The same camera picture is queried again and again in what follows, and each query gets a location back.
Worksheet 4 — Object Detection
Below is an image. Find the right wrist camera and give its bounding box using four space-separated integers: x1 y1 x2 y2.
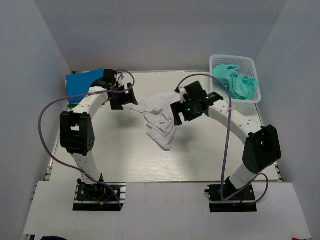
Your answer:
175 86 190 103

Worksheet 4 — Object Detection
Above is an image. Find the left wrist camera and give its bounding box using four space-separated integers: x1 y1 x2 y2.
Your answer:
114 72 124 88

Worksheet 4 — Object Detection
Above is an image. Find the white t shirt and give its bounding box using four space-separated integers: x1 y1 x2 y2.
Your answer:
130 91 180 151

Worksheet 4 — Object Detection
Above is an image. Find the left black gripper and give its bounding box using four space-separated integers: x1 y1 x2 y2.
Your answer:
109 82 138 110

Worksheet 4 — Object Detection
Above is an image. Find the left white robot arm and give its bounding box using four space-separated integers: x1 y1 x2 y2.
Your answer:
59 69 138 200

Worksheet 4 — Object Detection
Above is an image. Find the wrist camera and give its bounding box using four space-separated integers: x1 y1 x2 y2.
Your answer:
175 86 190 103
114 72 124 88

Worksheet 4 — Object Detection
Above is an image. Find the blue folded t shirt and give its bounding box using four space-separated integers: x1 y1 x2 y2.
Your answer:
66 68 104 97

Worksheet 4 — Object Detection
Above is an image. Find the teal t shirt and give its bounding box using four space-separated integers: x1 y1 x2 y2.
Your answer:
212 64 259 100

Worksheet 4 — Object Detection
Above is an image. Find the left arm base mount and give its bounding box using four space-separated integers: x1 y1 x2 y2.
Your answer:
72 183 126 212

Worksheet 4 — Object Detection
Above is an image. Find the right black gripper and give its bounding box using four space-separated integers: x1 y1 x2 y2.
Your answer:
170 98 203 126

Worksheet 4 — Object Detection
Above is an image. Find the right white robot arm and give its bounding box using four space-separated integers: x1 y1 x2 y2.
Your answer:
170 81 282 200

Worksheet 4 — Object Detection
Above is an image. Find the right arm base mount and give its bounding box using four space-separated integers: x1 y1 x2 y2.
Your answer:
204 184 257 213

